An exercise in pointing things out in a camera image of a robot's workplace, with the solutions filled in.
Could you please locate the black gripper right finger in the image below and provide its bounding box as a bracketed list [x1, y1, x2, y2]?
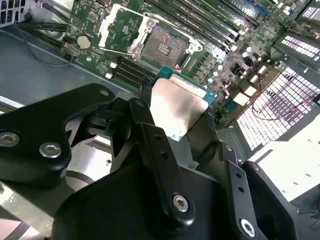
[186, 112, 305, 240]

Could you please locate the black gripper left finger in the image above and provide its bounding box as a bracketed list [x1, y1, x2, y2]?
[0, 77, 196, 227]

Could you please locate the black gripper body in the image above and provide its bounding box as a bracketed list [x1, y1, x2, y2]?
[51, 159, 237, 240]

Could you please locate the metal socket cover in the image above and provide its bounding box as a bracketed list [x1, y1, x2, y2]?
[98, 2, 151, 55]

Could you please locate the silver CPU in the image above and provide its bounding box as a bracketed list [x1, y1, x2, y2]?
[150, 66, 218, 143]

